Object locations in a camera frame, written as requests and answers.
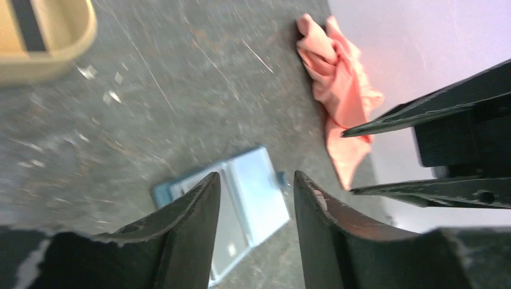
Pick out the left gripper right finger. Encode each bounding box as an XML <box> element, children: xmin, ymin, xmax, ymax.
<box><xmin>293</xmin><ymin>171</ymin><xmax>510</xmax><ymax>288</ymax></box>

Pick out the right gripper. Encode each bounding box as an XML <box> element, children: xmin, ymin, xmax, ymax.
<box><xmin>342</xmin><ymin>60</ymin><xmax>510</xmax><ymax>210</ymax></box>

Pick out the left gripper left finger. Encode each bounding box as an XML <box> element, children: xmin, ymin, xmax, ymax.
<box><xmin>1</xmin><ymin>172</ymin><xmax>221</xmax><ymax>288</ymax></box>

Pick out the blue card holder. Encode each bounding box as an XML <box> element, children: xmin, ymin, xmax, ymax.
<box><xmin>152</xmin><ymin>145</ymin><xmax>290</xmax><ymax>288</ymax></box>

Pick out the beige card tray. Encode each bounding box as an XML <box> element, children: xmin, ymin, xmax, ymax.
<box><xmin>1</xmin><ymin>0</ymin><xmax>98</xmax><ymax>87</ymax></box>

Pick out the gold card with stripe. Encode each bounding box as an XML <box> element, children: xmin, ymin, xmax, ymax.
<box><xmin>1</xmin><ymin>1</ymin><xmax>47</xmax><ymax>55</ymax></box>

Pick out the pink cloth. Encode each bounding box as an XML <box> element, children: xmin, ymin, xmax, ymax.
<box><xmin>296</xmin><ymin>14</ymin><xmax>384</xmax><ymax>190</ymax></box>

